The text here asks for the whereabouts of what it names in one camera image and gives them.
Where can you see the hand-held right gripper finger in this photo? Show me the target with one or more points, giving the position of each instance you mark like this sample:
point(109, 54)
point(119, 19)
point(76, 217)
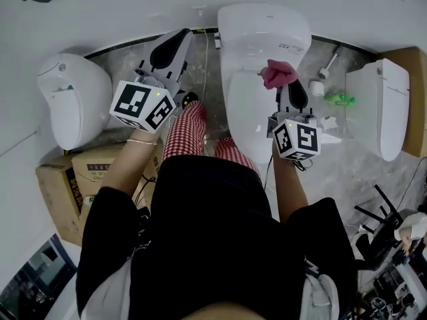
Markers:
point(281, 102)
point(298, 95)

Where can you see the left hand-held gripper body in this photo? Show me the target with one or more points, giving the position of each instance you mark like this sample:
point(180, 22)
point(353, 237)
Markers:
point(130, 100)

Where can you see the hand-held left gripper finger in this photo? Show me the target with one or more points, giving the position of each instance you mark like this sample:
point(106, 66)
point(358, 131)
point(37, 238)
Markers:
point(181, 58)
point(163, 50)

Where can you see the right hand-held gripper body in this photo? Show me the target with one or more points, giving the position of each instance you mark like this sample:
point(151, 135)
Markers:
point(307, 140)

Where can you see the pink cloth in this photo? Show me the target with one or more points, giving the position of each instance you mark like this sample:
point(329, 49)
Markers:
point(277, 73)

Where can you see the white tank toilet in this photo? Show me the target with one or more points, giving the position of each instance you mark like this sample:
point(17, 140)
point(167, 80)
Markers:
point(250, 112)

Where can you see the person's right forearm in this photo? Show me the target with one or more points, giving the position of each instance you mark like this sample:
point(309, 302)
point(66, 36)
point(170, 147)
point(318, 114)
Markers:
point(290, 192)

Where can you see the person's left forearm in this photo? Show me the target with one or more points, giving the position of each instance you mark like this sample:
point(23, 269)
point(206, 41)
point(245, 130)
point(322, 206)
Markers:
point(130, 165)

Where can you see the white toilet brush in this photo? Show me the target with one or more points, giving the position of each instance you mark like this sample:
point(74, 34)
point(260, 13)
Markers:
point(323, 72)

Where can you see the white egg-shaped toilet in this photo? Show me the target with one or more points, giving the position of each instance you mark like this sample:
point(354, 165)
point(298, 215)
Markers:
point(73, 105)

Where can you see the white tankless smart toilet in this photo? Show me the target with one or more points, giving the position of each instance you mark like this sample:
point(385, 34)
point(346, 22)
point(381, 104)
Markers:
point(380, 112)

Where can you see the loose white paper roll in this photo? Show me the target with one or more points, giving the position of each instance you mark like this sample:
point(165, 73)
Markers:
point(316, 88)

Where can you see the crumpled white tissue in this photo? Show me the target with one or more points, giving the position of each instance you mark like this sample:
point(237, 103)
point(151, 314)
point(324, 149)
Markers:
point(328, 123)

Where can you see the green bottle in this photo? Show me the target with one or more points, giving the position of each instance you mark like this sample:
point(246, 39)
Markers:
point(332, 98)
point(347, 100)

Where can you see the person's black shoe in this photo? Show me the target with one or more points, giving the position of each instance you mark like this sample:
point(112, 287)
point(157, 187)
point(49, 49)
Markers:
point(191, 99)

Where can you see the person's red checked trousers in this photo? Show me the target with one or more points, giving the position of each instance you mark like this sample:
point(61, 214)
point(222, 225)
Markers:
point(183, 132)

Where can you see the labelled cardboard box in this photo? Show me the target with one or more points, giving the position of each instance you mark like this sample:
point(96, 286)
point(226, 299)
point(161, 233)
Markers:
point(93, 168)

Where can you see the grey chair with black legs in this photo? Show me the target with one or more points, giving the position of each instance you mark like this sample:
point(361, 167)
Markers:
point(383, 215)

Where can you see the tall brown cardboard box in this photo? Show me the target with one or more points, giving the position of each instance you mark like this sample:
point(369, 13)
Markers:
point(418, 105)

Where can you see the cardboard box with black band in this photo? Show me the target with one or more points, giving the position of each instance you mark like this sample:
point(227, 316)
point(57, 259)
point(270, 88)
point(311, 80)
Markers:
point(53, 195)

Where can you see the person's black top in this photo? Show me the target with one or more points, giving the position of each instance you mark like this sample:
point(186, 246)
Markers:
point(207, 238)

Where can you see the cluttered equipment shelf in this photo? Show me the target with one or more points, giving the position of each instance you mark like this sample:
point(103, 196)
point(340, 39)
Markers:
point(397, 295)

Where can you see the black framed glass cabinet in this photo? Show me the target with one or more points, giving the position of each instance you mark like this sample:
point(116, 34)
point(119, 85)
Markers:
point(33, 278)

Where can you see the wall water valve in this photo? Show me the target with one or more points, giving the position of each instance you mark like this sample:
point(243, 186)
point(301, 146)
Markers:
point(200, 11)

